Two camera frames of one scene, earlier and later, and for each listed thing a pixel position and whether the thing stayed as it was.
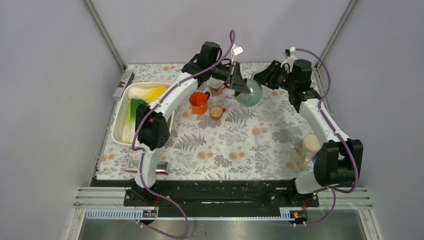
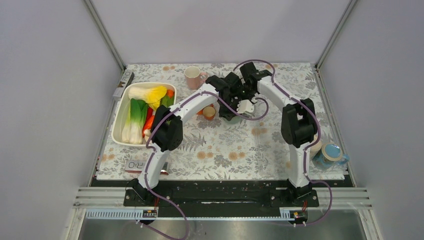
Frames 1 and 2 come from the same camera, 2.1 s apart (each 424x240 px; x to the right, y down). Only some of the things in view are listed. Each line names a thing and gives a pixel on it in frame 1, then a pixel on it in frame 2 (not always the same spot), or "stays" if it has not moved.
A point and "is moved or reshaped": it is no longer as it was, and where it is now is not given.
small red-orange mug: [216, 112] is moved or reshaped
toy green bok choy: [128, 129] stays
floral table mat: [230, 125] stays
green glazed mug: [252, 98] is moved or reshaped
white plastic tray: [123, 104] stays
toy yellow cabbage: [147, 93] stays
